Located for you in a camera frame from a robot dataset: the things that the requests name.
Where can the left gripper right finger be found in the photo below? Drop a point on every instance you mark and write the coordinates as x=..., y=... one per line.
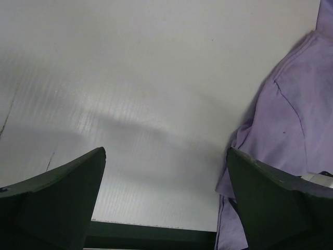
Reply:
x=278, y=210

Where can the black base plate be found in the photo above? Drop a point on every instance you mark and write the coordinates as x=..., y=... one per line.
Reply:
x=103, y=235

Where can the lavender t shirt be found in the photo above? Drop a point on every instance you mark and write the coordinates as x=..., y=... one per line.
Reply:
x=291, y=127

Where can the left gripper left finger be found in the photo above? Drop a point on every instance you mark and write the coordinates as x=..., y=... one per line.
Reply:
x=53, y=210

